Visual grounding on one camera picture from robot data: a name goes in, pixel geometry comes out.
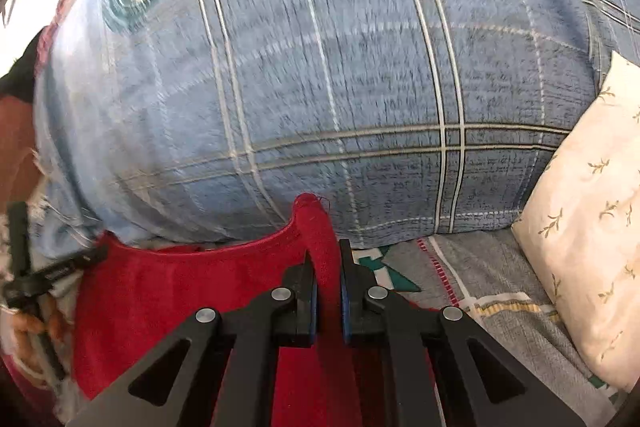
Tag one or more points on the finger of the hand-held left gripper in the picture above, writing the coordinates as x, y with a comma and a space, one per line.
17, 232
55, 273

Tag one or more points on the dark cloth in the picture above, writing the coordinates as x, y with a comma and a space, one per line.
17, 77

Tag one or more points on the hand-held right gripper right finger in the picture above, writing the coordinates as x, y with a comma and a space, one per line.
346, 312

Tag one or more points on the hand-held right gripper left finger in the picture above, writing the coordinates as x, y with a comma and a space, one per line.
305, 307

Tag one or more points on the person's left hand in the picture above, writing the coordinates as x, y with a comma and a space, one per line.
22, 329

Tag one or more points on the red knit garment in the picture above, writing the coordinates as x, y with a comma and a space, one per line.
150, 287

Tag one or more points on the white floral pillow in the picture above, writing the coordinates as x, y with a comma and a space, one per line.
590, 217

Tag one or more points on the red patterned cloth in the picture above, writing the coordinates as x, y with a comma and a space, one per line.
50, 32

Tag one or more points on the grey striped bed sheet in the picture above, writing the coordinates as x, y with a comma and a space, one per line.
500, 337

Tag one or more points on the brown furniture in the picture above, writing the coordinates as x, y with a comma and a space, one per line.
15, 142

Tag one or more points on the blue plaid pillow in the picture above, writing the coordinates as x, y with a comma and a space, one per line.
350, 82

